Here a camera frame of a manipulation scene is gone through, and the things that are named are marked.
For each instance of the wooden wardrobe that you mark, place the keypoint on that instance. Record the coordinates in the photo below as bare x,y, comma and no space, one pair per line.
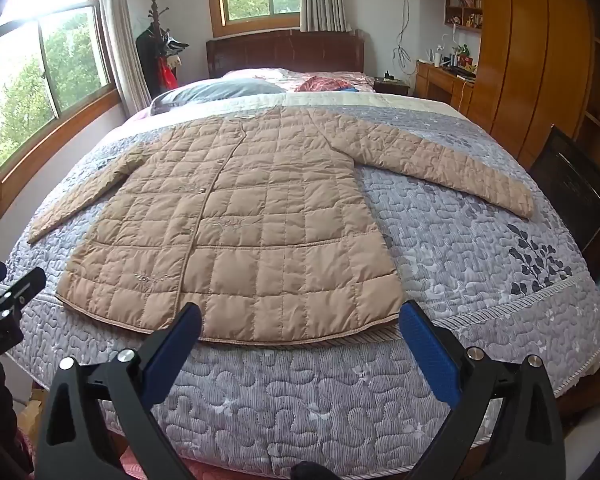
530,50

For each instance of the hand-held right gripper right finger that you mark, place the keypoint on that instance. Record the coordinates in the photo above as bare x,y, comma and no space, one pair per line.
430,355

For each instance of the red hanging bag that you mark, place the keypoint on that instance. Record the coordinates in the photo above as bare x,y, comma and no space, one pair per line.
169,75

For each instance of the black chair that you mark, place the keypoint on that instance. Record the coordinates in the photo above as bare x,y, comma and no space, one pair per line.
575,190

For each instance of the red patterned cloth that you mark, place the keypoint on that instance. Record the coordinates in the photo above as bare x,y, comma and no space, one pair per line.
325,83

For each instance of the wooden desk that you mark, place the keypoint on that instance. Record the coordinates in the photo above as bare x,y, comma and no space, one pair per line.
437,82

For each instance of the wooden wall shelf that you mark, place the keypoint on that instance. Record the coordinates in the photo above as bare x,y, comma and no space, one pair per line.
462,10

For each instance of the wooden coat rack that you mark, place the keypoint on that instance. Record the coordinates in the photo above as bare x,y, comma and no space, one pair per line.
155,10

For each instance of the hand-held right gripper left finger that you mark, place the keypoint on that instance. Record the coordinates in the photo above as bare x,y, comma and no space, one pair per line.
172,345

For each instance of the grey patterned bed quilt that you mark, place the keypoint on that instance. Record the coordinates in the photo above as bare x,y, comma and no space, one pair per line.
330,400

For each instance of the black and white garment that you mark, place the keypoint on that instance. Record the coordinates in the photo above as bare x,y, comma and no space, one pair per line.
174,45

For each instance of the dark nightstand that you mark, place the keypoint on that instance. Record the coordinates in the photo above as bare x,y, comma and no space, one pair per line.
390,87

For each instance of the grey pillow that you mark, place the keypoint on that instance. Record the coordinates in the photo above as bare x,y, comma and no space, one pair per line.
215,92

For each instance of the dark hanging coat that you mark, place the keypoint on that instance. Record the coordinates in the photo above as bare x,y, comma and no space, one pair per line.
147,65

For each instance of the large wooden framed window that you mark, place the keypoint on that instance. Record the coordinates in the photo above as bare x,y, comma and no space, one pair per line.
10,110

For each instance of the tan quilted jacket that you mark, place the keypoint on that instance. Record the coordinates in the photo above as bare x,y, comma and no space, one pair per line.
240,240

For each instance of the dark wooden headboard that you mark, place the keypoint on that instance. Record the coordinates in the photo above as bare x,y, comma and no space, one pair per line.
280,52

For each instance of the cardboard box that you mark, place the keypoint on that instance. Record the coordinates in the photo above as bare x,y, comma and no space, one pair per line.
30,412

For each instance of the small green plant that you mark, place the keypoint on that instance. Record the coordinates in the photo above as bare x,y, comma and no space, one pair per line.
460,50

